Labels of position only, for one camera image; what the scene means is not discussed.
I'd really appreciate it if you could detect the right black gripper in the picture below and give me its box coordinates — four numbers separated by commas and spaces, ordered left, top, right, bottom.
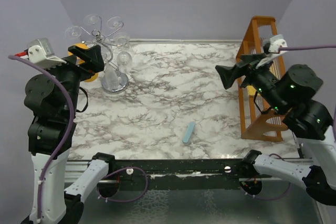
216, 51, 287, 112

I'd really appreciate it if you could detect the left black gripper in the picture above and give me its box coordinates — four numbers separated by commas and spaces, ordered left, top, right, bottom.
41, 44, 104, 115

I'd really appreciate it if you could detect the yellow plastic wine glass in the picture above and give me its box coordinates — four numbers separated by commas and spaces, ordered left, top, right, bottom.
68, 42, 99, 82

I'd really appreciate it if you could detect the clear ribbed wine glass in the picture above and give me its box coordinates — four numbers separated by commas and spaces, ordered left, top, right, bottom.
105, 64, 119, 90

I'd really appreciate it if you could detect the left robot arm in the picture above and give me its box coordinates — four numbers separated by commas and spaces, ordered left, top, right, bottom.
15, 43, 116, 223

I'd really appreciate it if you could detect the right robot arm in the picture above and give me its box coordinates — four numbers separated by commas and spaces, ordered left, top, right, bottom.
215, 54, 335, 206

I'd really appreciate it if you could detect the chrome wine glass rack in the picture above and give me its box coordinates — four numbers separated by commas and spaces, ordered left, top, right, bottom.
81, 19, 129, 94

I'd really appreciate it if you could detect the wooden dish rack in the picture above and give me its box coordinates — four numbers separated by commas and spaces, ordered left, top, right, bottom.
236, 16, 288, 142

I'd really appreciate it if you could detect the light blue eraser bar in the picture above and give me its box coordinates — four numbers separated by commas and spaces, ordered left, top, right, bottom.
182, 122, 196, 144

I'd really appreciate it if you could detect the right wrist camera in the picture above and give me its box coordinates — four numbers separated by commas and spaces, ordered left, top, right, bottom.
256, 34, 288, 69

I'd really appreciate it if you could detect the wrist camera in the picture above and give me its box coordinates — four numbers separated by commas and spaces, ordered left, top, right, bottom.
256, 34, 288, 69
27, 38, 66, 69

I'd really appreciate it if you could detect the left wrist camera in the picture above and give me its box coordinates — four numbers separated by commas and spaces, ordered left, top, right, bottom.
27, 38, 66, 69

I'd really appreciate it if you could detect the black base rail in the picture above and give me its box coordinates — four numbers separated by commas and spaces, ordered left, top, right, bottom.
96, 158, 264, 190

